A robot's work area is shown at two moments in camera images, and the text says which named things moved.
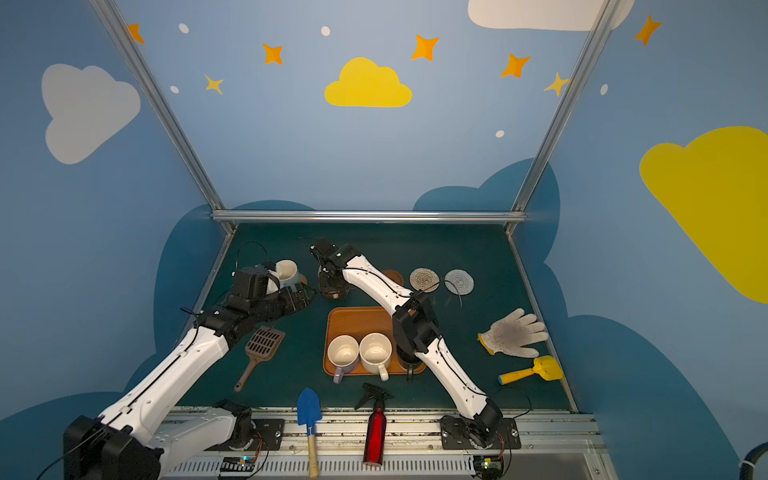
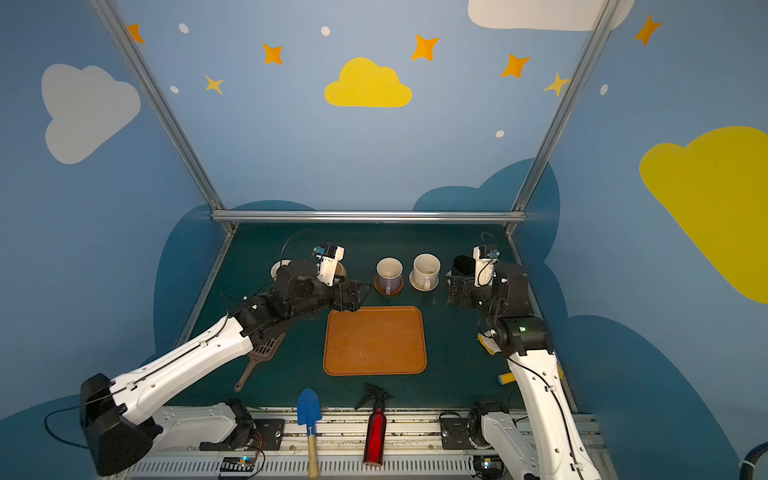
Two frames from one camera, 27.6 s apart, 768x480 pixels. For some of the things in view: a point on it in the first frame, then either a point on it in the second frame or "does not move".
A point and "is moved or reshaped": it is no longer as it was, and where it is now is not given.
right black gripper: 330,279 to 466,288
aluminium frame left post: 165,105 does not move
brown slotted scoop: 263,345 does not move
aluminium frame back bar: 370,215 does not move
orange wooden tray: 357,322 does not move
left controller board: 238,464 does not move
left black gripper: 294,294 to 344,293
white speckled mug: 375,353 to 426,268
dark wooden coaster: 395,276 is moved or reshaped
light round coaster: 425,279 does not move
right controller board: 488,467 does not move
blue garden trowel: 309,414 does not move
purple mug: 343,353 to 389,272
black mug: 410,368 to 463,268
